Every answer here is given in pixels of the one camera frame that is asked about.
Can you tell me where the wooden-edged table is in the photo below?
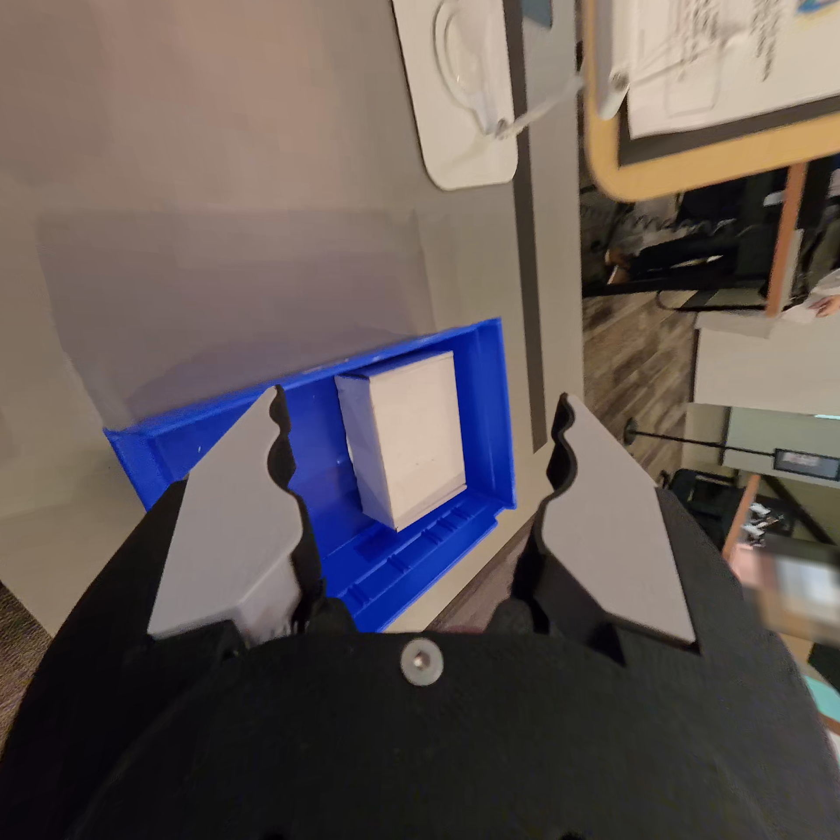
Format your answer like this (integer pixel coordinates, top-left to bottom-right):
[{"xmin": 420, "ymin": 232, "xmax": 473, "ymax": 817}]
[{"xmin": 581, "ymin": 0, "xmax": 840, "ymax": 316}]

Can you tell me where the white lamp base plate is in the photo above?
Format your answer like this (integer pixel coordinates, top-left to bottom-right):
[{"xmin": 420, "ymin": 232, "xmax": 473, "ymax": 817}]
[{"xmin": 392, "ymin": 0, "xmax": 519, "ymax": 191}]

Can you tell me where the blue plastic bin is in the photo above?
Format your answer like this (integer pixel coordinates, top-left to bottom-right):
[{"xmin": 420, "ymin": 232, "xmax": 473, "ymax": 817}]
[{"xmin": 104, "ymin": 318, "xmax": 518, "ymax": 634}]

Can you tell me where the white printed paper sheet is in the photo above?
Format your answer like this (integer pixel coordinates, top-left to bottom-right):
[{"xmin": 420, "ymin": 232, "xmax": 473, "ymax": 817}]
[{"xmin": 620, "ymin": 0, "xmax": 840, "ymax": 139}]

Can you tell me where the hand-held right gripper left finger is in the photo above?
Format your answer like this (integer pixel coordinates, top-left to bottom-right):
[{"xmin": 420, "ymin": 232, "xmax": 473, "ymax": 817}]
[{"xmin": 146, "ymin": 385, "xmax": 327, "ymax": 643}]

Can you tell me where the black desk mat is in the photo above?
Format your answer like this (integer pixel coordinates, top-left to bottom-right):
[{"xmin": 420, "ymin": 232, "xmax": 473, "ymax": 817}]
[{"xmin": 617, "ymin": 95, "xmax": 840, "ymax": 168}]

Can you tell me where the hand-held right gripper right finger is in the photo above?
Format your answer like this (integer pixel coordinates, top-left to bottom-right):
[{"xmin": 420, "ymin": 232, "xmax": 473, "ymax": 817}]
[{"xmin": 528, "ymin": 392, "xmax": 698, "ymax": 647}]

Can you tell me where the black floor stand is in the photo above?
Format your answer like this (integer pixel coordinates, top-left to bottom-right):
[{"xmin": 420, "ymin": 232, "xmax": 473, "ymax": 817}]
[{"xmin": 623, "ymin": 419, "xmax": 778, "ymax": 462}]

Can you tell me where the white cardboard box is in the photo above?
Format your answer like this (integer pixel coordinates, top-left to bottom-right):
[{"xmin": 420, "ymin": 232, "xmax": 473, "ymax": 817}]
[{"xmin": 335, "ymin": 351, "xmax": 468, "ymax": 532}]

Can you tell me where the white cabinet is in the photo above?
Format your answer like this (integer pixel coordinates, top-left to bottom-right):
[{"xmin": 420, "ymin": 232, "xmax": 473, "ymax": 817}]
[{"xmin": 692, "ymin": 308, "xmax": 840, "ymax": 417}]

